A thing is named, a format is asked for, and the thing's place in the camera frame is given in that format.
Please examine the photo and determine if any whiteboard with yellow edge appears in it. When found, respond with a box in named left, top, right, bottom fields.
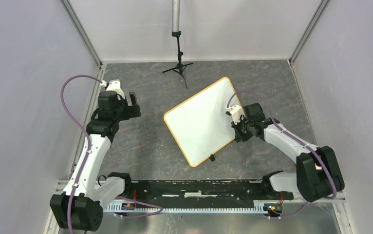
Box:
left=164, top=77, right=240, bottom=167

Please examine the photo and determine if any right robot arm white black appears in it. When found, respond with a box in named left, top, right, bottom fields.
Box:
left=226, top=103, right=345, bottom=202

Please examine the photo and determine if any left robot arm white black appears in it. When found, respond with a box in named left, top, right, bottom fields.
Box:
left=50, top=91, right=141, bottom=233

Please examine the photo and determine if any black tripod stand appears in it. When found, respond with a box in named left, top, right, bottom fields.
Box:
left=162, top=0, right=193, bottom=89

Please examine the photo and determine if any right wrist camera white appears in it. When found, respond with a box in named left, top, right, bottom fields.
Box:
left=226, top=104, right=245, bottom=125

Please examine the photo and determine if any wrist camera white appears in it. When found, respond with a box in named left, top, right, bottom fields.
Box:
left=226, top=104, right=245, bottom=125
left=100, top=79, right=126, bottom=100

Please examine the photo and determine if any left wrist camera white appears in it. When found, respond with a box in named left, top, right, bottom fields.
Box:
left=100, top=79, right=126, bottom=100

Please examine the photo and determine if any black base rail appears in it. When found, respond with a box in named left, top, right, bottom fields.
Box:
left=122, top=179, right=294, bottom=209

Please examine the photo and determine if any left aluminium frame post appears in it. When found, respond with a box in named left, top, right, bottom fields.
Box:
left=60, top=0, right=103, bottom=68

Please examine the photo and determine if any aluminium frame post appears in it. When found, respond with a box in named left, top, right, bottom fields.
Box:
left=60, top=0, right=103, bottom=68
left=288, top=0, right=331, bottom=67

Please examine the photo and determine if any white cable duct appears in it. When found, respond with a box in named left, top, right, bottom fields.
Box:
left=104, top=200, right=267, bottom=215

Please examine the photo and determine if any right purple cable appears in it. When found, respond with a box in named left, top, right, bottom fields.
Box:
left=226, top=90, right=337, bottom=219

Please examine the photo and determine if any right aluminium frame post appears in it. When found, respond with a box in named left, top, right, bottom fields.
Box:
left=288, top=0, right=331, bottom=67

